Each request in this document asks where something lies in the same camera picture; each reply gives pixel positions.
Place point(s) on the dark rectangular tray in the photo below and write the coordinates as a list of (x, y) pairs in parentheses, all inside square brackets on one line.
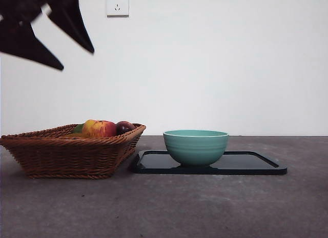
[(243, 163)]

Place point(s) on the green fruit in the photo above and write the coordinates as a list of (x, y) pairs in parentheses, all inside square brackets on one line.
[(78, 129)]

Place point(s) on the brown kiwi fruit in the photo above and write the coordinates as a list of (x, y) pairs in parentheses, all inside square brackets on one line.
[(77, 135)]

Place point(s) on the dark red plum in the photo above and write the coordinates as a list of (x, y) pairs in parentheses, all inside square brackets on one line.
[(124, 127)]

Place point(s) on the brown wicker basket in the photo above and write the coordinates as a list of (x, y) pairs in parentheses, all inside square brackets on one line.
[(66, 158)]

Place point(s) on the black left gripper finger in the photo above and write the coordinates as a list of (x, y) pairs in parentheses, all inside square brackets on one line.
[(23, 43), (71, 22)]

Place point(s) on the teal ceramic bowl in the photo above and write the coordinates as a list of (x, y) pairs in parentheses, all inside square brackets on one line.
[(196, 150)]

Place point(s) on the red and yellow apple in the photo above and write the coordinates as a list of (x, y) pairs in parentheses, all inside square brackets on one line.
[(98, 129)]

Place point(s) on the white wall power socket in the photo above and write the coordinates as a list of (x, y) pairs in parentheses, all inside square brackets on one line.
[(118, 4)]

